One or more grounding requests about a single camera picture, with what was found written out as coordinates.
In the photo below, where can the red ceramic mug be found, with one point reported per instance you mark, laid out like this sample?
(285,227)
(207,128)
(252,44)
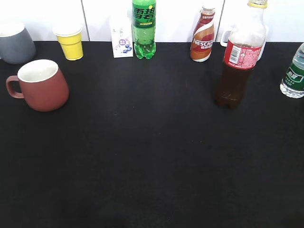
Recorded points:
(41,84)

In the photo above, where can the cola bottle red label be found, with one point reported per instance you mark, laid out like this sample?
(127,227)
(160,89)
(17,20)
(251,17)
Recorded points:
(244,46)

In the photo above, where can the green sprite bottle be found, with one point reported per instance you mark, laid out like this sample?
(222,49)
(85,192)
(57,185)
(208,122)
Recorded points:
(144,26)

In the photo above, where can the yellow paper cup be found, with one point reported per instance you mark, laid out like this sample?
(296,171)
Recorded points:
(70,38)

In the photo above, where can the white blueberry milk carton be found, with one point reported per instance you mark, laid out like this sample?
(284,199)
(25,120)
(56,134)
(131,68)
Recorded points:
(122,38)

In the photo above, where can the brown nescafe bottle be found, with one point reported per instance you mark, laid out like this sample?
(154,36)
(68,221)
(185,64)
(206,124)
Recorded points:
(203,35)

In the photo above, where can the white ceramic mug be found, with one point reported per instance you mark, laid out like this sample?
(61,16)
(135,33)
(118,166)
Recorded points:
(224,40)

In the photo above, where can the green label water bottle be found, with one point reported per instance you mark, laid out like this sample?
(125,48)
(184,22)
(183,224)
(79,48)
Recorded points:
(292,84)

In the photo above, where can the grey ceramic mug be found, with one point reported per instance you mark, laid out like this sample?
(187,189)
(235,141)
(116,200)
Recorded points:
(16,44)

